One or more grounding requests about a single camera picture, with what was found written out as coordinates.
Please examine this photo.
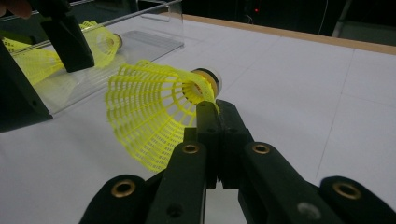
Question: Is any clear plastic container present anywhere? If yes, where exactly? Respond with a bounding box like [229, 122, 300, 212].
[0, 0, 185, 116]

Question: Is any white table cover sheet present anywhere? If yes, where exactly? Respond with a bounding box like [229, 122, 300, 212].
[0, 13, 396, 224]

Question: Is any yellow plastic shuttlecock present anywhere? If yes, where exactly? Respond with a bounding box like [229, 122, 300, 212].
[2, 36, 66, 86]
[78, 20, 123, 69]
[104, 59, 223, 173]

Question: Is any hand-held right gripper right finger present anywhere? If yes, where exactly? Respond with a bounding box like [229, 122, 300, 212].
[216, 99, 255, 190]

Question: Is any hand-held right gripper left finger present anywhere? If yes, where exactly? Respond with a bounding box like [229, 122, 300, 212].
[183, 100, 222, 189]

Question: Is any white metal desk frame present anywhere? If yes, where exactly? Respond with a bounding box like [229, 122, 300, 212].
[331, 0, 354, 37]

